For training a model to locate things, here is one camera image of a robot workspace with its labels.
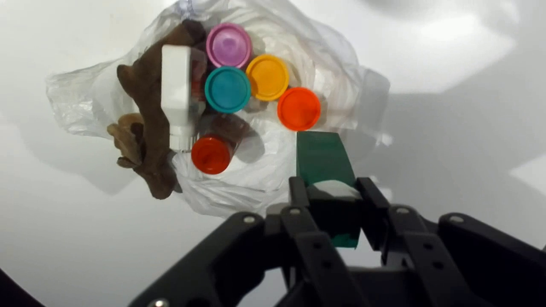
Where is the purple-lidded play-doh can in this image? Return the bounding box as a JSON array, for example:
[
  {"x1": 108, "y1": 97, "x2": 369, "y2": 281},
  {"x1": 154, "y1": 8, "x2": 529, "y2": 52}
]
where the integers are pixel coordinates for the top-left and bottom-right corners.
[{"x1": 207, "y1": 22, "x2": 253, "y2": 68}]

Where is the green rectangular box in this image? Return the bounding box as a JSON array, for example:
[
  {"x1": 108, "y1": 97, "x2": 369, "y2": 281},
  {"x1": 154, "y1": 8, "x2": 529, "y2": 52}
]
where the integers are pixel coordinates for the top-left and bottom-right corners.
[{"x1": 297, "y1": 131, "x2": 360, "y2": 247}]

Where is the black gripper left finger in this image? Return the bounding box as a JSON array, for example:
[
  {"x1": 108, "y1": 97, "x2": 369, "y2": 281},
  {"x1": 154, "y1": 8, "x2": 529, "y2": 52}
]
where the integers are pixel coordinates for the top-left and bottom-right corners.
[{"x1": 130, "y1": 177, "x2": 365, "y2": 307}]

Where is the brown plush toy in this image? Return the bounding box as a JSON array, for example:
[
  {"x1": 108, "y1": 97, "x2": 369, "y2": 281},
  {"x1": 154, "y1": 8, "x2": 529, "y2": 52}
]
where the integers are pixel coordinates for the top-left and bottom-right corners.
[{"x1": 108, "y1": 20, "x2": 205, "y2": 199}]

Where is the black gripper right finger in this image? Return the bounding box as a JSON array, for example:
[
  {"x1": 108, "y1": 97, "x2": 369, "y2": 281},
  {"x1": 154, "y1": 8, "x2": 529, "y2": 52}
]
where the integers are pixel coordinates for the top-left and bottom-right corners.
[{"x1": 357, "y1": 177, "x2": 546, "y2": 307}]

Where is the white rectangular bottle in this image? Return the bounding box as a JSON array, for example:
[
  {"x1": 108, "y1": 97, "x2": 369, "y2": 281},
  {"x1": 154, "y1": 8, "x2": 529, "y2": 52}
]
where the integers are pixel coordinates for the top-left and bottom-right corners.
[{"x1": 161, "y1": 44, "x2": 193, "y2": 151}]

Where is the orange-lidded play-doh can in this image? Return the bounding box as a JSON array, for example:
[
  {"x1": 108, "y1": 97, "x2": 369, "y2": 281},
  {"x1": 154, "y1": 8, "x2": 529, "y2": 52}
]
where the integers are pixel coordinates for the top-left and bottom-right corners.
[{"x1": 277, "y1": 87, "x2": 323, "y2": 131}]

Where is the teal-lidded play-doh can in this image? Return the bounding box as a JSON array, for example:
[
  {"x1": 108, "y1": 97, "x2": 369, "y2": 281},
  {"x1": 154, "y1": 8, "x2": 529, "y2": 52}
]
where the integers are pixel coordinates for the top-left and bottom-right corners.
[{"x1": 203, "y1": 66, "x2": 251, "y2": 112}]

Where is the red-lidded brown spice jar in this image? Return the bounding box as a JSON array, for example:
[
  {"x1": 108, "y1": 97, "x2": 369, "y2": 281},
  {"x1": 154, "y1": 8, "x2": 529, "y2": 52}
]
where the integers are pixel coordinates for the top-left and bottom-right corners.
[{"x1": 191, "y1": 112, "x2": 249, "y2": 173}]

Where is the white plastic bag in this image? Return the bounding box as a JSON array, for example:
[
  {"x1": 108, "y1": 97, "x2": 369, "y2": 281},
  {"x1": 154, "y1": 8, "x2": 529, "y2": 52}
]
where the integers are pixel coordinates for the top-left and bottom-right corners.
[{"x1": 46, "y1": 0, "x2": 389, "y2": 216}]

